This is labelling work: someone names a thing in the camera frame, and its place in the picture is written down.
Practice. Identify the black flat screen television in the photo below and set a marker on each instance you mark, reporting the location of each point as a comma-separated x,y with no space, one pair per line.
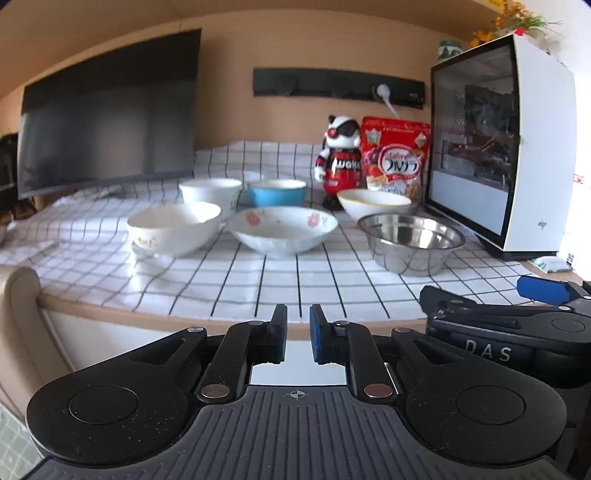
106,110

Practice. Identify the white yellow-rimmed bowl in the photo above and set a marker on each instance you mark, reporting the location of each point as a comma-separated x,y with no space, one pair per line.
369,203

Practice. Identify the white checked tablecloth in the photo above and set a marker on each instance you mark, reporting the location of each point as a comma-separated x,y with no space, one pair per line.
277,286

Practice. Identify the small white green packet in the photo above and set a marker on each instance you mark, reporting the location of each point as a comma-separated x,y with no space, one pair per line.
549,264

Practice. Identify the stainless steel bowl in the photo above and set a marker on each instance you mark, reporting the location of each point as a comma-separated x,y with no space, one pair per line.
411,244

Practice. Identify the wide white bowl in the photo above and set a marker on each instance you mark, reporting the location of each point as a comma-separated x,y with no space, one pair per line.
173,230

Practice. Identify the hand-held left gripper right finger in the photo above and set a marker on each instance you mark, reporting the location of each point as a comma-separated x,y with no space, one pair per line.
317,333

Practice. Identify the orange artificial flowers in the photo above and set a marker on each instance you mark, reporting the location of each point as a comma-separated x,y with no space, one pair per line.
512,18

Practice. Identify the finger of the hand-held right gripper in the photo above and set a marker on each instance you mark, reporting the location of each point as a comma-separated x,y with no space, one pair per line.
443,299
542,288

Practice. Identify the dark cabinet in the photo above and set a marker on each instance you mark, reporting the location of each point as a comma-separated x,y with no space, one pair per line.
7,161

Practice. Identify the green and white jar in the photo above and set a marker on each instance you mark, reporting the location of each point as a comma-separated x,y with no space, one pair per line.
450,50

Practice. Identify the white floral shallow bowl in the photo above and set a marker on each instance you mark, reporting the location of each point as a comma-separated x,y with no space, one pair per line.
281,230

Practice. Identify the red cereal bag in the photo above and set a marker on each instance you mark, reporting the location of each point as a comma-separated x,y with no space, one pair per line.
397,157

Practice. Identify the blue bowl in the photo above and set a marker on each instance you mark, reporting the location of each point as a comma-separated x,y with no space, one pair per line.
277,194

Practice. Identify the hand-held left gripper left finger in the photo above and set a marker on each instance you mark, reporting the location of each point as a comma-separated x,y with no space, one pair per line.
277,333

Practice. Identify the beige chair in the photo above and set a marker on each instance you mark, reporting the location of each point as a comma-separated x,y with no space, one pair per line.
27,332

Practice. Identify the black wall power strip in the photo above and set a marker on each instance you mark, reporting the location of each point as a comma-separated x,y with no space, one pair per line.
323,83

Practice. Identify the white computer case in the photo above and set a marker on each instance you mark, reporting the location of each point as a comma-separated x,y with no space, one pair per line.
540,138

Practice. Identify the small white printed bowl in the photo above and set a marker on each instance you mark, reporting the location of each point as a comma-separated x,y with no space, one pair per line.
207,194

